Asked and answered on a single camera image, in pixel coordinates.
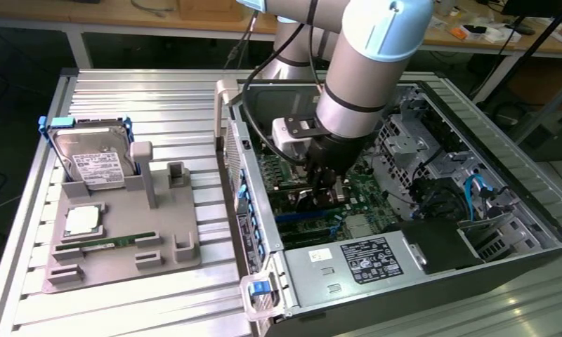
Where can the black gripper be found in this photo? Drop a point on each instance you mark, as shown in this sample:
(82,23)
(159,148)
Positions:
(333,151)

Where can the green graphics card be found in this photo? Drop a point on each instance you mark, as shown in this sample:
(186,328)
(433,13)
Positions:
(305,204)

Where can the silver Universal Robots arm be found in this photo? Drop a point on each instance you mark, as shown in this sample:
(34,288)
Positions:
(365,70)

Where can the blue expansion slot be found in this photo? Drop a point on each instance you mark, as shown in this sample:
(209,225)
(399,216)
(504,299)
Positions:
(309,215)

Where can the green motherboard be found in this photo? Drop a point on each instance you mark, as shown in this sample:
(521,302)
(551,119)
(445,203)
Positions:
(371,196)

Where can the metal disk bay cage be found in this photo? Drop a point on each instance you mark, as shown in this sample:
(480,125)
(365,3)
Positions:
(403,140)

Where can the black fan shroud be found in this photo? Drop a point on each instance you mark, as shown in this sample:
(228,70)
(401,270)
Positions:
(431,245)

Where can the grey power supply unit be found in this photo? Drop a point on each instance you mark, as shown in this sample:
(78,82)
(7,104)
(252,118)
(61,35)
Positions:
(318,277)

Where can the beige clamp with blue latch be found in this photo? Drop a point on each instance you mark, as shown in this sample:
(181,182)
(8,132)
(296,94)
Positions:
(258,291)

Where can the black box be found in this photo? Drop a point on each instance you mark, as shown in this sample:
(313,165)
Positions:
(554,137)

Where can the black open PC case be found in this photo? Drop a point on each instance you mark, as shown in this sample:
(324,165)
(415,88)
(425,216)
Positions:
(497,274)

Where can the black tripod stand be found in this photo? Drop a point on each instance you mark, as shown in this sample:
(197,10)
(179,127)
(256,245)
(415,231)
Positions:
(526,52)

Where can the silver hard disk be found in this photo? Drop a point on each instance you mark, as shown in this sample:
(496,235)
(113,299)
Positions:
(94,154)

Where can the grey printed parts rack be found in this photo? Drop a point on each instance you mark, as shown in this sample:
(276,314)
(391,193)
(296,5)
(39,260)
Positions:
(122,245)

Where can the green RAM stick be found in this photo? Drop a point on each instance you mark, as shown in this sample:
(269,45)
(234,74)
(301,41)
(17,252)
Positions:
(113,241)

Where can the silver CPU chip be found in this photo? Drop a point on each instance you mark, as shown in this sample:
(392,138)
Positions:
(83,221)

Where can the blue disk caddy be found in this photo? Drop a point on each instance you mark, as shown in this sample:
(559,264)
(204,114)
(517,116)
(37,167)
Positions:
(63,122)

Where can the wooden desk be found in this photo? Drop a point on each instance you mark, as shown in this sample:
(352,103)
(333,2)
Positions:
(122,17)

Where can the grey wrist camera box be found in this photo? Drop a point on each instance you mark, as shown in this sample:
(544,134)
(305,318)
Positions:
(288,138)

